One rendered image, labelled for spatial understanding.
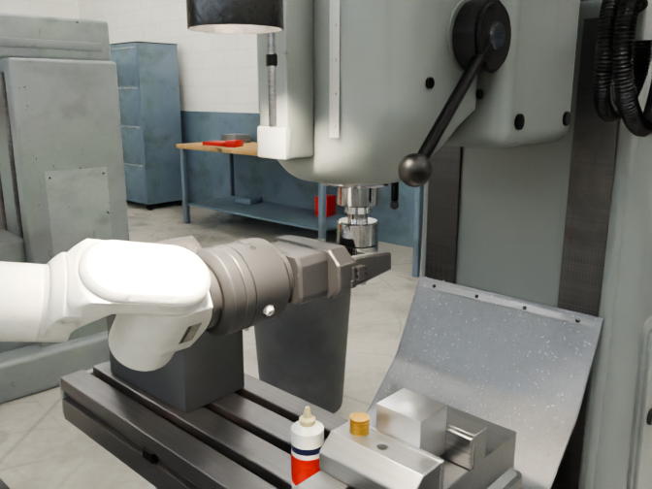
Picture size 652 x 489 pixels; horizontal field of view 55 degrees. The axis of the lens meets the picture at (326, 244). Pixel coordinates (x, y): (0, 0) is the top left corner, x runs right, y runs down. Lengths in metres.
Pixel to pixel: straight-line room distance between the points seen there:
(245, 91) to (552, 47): 6.63
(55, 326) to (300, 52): 0.32
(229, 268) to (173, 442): 0.40
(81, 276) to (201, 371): 0.49
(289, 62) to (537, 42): 0.30
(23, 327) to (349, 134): 0.32
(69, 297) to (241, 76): 6.92
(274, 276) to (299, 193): 6.17
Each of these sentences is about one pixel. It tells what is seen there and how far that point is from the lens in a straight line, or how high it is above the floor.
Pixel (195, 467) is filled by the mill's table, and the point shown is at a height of 0.92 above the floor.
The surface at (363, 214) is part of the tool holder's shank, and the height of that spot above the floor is 1.27.
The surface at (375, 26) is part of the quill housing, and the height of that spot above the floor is 1.46.
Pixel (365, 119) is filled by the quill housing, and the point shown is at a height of 1.38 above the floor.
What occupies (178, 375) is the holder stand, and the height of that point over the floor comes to 0.98.
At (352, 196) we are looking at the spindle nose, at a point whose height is 1.29.
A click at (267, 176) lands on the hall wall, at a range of 7.13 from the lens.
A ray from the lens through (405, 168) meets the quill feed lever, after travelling 0.54.
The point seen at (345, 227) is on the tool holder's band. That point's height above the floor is 1.26.
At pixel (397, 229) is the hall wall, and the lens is 5.96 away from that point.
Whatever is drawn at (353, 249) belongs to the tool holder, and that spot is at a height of 1.23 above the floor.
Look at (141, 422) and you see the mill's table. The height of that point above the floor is 0.92.
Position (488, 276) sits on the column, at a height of 1.11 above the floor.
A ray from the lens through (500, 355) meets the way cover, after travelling 1.03.
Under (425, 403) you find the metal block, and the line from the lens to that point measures 0.72.
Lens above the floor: 1.40
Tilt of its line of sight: 14 degrees down
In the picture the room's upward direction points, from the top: straight up
